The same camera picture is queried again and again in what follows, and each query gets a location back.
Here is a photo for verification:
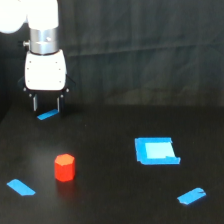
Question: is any blue tape strip front left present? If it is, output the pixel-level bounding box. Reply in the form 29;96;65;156
7;179;35;196

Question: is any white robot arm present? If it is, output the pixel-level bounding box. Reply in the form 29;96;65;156
0;0;72;113

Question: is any blue tape square marker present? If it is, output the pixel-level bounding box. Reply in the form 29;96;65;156
135;137;181;165

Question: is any red hexagonal block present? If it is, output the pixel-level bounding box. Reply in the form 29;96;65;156
54;154;75;182

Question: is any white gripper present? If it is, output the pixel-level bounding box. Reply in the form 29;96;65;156
18;50;73;115

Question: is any blue tape strip front right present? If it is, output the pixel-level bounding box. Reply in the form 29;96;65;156
177;187;206;205

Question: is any blue tape strip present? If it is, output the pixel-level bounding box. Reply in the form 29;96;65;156
37;109;59;121
7;179;35;196
177;187;206;205

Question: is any blue tape strip back left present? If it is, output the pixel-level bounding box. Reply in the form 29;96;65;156
37;109;59;121

